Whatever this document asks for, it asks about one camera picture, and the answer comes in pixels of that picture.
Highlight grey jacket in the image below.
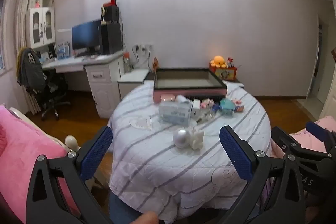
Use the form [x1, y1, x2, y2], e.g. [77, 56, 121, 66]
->
[17, 48, 46, 92]

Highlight small black box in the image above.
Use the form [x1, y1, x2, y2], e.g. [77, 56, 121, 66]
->
[102, 5, 120, 24]

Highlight white power adapter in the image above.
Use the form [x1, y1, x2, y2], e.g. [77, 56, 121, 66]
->
[191, 99, 202, 119]

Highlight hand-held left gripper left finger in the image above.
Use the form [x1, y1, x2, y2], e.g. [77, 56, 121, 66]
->
[26, 126, 113, 224]

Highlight white desk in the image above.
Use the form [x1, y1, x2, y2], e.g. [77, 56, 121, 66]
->
[42, 52, 124, 118]

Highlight white bedpost knob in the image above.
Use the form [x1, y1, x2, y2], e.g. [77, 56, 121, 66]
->
[65, 135, 80, 152]

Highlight white door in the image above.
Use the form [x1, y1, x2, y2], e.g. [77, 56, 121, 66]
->
[306, 15, 331, 106]

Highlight teal round box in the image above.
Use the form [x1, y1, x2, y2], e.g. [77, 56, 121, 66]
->
[219, 98, 236, 115]

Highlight black computer monitor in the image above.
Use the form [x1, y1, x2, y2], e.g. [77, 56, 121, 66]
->
[72, 20, 103, 54]

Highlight wall power sockets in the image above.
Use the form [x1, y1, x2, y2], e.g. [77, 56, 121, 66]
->
[135, 43, 153, 55]

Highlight red printed box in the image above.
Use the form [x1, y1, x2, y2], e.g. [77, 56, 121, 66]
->
[210, 63, 238, 81]

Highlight white low side table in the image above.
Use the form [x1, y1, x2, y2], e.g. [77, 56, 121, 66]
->
[117, 69, 150, 101]

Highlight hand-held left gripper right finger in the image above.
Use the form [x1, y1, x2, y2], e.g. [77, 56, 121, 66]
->
[219, 125, 306, 224]

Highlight jewelled wristwatch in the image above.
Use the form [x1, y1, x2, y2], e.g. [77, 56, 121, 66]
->
[197, 109, 218, 124]

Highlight person's blue jeans leg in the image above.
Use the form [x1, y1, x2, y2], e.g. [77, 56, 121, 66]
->
[109, 191, 168, 224]

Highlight orange-capped bottle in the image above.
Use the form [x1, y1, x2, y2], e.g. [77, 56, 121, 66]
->
[123, 52, 132, 73]

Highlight large black speaker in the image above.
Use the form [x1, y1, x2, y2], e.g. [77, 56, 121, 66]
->
[101, 22, 124, 55]

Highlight clear plastic storage box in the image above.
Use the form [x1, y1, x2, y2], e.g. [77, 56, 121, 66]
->
[159, 101, 192, 127]

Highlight silver ball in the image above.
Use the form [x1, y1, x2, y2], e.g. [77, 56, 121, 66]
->
[173, 128, 193, 149]

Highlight striped white quilt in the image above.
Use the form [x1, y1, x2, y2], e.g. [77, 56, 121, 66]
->
[108, 81, 272, 214]

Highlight white translucent plastic cover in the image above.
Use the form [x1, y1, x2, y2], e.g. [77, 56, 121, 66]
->
[175, 94, 192, 105]

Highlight white glass-door cabinet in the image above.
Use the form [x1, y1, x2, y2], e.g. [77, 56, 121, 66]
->
[25, 7, 56, 48]

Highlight pink block cube toy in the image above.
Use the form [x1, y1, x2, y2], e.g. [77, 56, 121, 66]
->
[232, 99, 246, 113]

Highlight black office chair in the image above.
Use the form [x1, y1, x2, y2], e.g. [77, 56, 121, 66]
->
[33, 73, 71, 119]

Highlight person's left hand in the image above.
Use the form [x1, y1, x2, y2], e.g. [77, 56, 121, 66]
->
[131, 211, 159, 224]

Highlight pink box with dark rim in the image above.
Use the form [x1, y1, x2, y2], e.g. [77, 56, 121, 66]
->
[153, 68, 228, 104]

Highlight pink blanket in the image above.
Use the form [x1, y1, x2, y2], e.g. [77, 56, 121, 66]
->
[0, 105, 79, 224]

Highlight white figurine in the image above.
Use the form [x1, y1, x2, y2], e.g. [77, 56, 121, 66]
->
[191, 127, 205, 150]

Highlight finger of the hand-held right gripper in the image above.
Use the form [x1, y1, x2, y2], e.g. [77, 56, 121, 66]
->
[305, 121, 336, 159]
[270, 126, 328, 160]

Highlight orange octopus plush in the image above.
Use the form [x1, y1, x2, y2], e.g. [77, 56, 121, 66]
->
[211, 56, 227, 68]

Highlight pink metal cup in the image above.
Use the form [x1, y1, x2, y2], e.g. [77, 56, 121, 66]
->
[160, 93, 176, 103]

